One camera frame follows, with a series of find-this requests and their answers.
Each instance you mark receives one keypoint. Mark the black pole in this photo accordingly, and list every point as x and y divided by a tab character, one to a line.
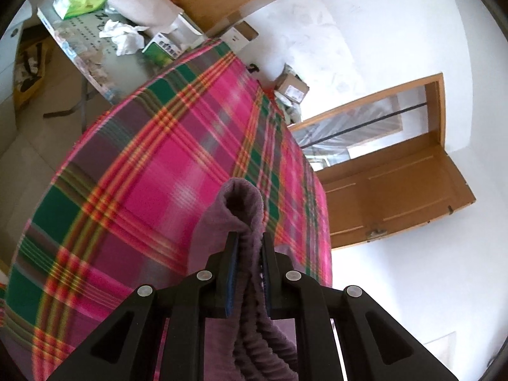
369	123

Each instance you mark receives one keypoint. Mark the pale grey bag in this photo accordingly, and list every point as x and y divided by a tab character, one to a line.
143	6

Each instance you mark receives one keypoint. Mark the crumpled white tissue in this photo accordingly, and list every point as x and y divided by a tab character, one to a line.
125	37

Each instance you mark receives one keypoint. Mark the small cardboard box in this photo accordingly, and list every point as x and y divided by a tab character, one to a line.
238	37

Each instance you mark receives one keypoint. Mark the clear plastic curtain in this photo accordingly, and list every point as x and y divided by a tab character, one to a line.
357	143

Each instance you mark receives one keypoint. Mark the wooden door frame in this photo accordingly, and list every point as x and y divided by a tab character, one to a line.
434	107

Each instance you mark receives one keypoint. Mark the open white box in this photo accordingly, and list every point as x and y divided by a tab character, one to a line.
188	31

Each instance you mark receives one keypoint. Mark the yellow bag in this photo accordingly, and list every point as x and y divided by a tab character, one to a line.
33	83

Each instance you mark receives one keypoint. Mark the green white box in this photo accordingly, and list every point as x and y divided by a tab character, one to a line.
162	49

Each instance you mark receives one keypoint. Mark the purple fleece pants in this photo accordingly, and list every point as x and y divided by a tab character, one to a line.
242	206

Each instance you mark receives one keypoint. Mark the wooden door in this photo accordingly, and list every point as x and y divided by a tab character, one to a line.
397	190

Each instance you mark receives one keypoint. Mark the printed top folding table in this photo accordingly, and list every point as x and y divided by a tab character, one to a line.
123	65

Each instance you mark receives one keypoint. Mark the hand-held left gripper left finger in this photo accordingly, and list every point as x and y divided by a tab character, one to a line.
232	278

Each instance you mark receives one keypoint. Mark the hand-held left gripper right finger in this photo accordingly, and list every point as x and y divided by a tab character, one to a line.
266	285

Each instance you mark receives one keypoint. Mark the grey plastic parcel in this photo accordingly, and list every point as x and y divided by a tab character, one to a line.
287	107

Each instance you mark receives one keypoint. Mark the metal door latch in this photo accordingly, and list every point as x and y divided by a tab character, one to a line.
376	234

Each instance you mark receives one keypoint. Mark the pink green plaid bed sheet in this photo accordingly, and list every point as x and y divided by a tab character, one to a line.
151	166

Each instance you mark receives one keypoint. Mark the grey wall panel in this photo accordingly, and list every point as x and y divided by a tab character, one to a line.
440	351

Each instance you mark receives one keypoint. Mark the large cardboard box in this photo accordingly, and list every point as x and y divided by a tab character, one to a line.
293	87

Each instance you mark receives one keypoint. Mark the white cabinet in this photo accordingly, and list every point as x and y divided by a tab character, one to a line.
10	53

